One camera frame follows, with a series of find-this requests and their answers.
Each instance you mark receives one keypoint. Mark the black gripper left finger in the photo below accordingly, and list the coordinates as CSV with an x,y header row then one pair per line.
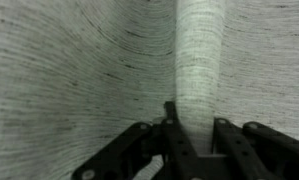
x,y
175,146

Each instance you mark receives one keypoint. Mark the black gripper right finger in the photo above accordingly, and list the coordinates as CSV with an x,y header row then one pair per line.
x,y
255,150

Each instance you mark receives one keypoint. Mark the grey textured curtain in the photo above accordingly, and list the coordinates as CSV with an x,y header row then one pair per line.
x,y
72,66

